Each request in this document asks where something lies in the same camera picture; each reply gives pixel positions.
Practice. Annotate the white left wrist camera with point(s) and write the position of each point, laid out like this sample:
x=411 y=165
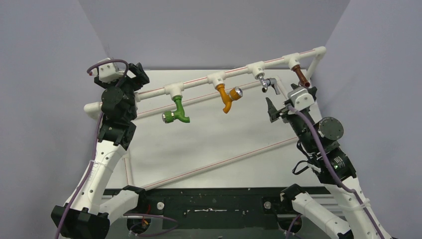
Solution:
x=107 y=70

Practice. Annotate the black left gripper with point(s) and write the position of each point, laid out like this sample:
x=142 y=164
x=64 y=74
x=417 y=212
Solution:
x=142 y=79

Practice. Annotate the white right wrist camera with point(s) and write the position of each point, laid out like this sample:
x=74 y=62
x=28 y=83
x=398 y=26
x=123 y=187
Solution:
x=303 y=101

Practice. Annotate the orange plastic faucet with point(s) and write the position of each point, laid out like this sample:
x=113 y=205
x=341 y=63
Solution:
x=227 y=98

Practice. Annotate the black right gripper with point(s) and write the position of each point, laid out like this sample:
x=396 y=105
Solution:
x=282 y=112

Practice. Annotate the brown plastic faucet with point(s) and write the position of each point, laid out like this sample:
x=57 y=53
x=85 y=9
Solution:
x=302 y=79

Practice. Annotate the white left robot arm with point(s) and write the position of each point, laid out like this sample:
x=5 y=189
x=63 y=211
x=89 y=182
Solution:
x=84 y=215

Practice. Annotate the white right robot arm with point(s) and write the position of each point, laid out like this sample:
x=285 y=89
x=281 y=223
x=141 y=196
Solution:
x=318 y=142

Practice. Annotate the white pvc pipe frame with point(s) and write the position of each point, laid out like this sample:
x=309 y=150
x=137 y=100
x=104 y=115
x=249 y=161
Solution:
x=240 y=149

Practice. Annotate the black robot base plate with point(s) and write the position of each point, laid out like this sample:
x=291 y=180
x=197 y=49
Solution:
x=218 y=208

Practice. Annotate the green plastic faucet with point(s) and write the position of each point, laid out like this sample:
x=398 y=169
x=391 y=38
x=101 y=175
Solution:
x=178 y=114

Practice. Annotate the chrome metal faucet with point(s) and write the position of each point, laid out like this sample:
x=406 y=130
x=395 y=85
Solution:
x=268 y=82

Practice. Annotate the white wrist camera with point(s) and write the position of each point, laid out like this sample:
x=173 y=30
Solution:
x=107 y=70
x=303 y=101

